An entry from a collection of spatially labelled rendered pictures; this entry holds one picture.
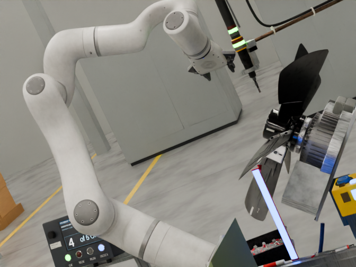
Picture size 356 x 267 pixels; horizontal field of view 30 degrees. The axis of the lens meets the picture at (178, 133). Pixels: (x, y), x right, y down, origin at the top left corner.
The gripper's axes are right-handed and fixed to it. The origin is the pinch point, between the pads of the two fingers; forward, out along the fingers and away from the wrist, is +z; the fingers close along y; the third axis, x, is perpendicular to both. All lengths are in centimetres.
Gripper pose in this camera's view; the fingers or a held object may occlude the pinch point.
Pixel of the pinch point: (220, 71)
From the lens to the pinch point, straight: 216.8
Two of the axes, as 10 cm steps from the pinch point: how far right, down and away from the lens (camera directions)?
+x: -0.9, -8.7, 4.8
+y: 8.8, -2.9, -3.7
